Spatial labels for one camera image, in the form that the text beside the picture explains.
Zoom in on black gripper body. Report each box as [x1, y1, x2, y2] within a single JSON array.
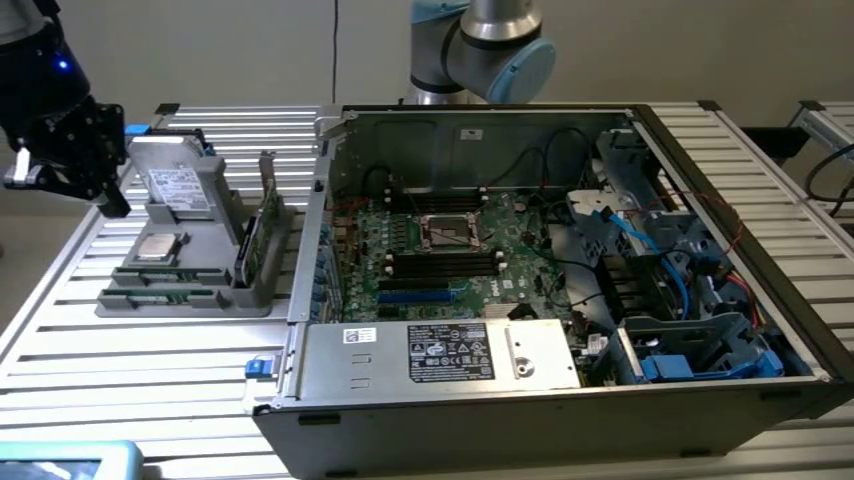
[[0, 17, 129, 174]]

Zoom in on short black wire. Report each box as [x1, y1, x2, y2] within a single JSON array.
[[361, 163, 393, 195]]

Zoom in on blue round wire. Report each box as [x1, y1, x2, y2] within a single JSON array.
[[657, 248, 709, 322]]

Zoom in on black box between tables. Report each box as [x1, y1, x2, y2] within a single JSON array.
[[737, 126, 803, 160]]

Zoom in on green motherboard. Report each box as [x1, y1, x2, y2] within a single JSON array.
[[332, 192, 576, 322]]

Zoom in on metal slat side table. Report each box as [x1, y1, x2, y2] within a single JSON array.
[[786, 99, 854, 164]]

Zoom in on long red wire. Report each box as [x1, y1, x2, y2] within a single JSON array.
[[637, 190, 747, 260]]

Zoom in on silver hard disk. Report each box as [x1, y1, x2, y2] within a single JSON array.
[[125, 131, 209, 215]]

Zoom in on silver power supply unit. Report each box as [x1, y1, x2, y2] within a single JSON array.
[[290, 318, 583, 402]]

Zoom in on CPU socket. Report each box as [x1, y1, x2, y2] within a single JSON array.
[[411, 211, 487, 252]]

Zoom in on grey parts rack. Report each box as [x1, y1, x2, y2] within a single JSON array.
[[93, 151, 300, 320]]

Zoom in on grey metal drive cage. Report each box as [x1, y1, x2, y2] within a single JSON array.
[[564, 128, 672, 257]]

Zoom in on red yellow wire bundle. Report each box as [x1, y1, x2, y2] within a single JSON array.
[[728, 271, 769, 327]]

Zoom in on thick black cable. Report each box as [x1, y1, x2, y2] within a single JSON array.
[[804, 143, 854, 217]]

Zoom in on grey disk bay blue clips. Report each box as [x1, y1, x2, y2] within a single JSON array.
[[613, 310, 783, 387]]

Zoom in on thin black card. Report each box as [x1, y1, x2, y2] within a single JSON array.
[[234, 214, 262, 292]]

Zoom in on silver CPU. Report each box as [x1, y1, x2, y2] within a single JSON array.
[[133, 232, 192, 262]]

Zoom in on thin black wall cable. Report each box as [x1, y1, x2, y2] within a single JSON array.
[[329, 0, 340, 105]]

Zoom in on long black looped wire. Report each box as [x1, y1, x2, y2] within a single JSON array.
[[493, 126, 593, 190]]

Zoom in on light blue flat wire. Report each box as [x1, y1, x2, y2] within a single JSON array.
[[601, 208, 653, 257]]

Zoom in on open black PC case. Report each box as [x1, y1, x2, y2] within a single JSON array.
[[249, 102, 854, 480]]

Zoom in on black expansion slot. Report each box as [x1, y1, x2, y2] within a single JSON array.
[[376, 306, 436, 320], [377, 279, 451, 293]]

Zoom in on blue expansion slot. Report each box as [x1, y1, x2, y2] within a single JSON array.
[[376, 291, 451, 305]]

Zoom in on green graphics card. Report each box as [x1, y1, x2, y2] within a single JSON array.
[[254, 150, 286, 239]]

